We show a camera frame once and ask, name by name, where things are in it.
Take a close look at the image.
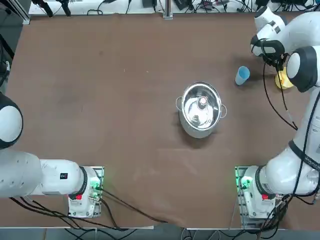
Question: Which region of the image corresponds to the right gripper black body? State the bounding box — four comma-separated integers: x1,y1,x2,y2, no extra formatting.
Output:
259,39,286,56

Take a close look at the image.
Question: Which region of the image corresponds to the blue plastic cup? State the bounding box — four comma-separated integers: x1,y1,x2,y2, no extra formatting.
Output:
234,65,251,87

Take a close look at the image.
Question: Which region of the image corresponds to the yellow plastic bowl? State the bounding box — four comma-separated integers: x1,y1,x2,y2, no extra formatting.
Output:
274,69,295,90

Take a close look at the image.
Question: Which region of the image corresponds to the black hub with red ports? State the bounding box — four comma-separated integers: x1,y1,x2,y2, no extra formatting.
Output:
199,0,218,9

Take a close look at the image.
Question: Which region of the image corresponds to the stainless steel pot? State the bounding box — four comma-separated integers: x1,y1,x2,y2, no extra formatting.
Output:
175,80,228,139

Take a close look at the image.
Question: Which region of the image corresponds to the dark gray electronic device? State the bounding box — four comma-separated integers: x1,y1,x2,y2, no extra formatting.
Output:
173,0,194,11

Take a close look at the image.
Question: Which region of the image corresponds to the black rod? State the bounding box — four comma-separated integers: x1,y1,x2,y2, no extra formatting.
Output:
57,0,72,17
31,0,54,18

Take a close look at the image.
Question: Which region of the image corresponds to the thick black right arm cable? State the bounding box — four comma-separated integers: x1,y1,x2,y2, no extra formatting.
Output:
261,39,300,131

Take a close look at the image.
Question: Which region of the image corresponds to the short aluminium profile post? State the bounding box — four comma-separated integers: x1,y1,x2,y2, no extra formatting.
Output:
162,0,174,20

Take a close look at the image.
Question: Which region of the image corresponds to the black cable across table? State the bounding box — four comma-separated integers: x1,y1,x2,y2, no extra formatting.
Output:
99,188,169,224

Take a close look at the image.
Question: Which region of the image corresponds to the aluminium frame profile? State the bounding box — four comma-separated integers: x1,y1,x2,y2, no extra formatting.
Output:
6,0,31,26

